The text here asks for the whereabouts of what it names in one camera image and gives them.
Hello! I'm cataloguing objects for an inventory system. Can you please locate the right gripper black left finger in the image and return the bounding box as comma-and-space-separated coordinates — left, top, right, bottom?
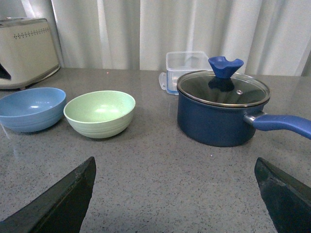
0, 156, 96, 233

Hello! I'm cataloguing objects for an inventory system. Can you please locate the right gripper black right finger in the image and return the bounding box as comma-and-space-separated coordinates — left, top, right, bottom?
254, 157, 311, 233

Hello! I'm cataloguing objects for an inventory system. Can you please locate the green bowl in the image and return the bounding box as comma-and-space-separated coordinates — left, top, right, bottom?
64, 90, 136, 139

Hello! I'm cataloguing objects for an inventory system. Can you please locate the blue bowl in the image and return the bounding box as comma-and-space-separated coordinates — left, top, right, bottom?
0, 87, 67, 133

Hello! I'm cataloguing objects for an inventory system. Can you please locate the dark blue saucepan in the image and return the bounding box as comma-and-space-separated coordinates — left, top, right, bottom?
177, 94, 311, 147

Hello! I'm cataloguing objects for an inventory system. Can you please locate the glass lid blue knob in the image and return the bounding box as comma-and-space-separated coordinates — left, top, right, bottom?
177, 56, 270, 108

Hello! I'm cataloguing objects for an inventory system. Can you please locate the cream toaster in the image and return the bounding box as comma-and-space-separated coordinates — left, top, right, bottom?
0, 18, 60, 90

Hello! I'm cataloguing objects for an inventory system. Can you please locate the white curtain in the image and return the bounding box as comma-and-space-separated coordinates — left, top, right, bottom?
0, 0, 311, 76

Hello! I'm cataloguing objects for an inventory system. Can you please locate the clear plastic container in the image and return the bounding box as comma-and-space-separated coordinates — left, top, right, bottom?
158, 51, 212, 95

